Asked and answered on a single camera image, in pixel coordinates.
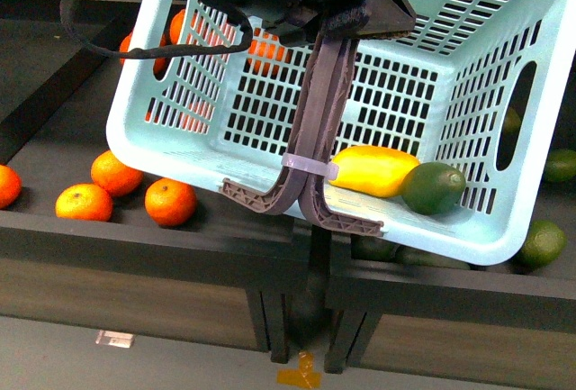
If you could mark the yellow floor tape mark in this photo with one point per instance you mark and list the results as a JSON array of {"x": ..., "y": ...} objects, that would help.
[{"x": 304, "y": 376}]

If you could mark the light teal plastic basket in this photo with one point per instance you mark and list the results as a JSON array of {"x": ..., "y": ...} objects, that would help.
[{"x": 476, "y": 84}]

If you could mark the green avocado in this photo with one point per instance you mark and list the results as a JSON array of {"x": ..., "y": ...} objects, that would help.
[
  {"x": 544, "y": 243},
  {"x": 432, "y": 188}
]

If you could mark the green avocado on shelf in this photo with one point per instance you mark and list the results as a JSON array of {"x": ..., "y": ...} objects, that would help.
[{"x": 544, "y": 243}]

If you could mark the dark wood display stand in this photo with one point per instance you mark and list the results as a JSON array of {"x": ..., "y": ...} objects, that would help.
[{"x": 226, "y": 278}]

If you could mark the orange mandarin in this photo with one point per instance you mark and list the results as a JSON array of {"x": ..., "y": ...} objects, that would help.
[
  {"x": 170, "y": 203},
  {"x": 87, "y": 202},
  {"x": 116, "y": 178},
  {"x": 10, "y": 187}
]

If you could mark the yellow mango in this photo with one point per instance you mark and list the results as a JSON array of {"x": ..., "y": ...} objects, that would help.
[{"x": 372, "y": 170}]

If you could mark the clear plastic label holder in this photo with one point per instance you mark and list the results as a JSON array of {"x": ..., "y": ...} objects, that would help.
[{"x": 115, "y": 339}]

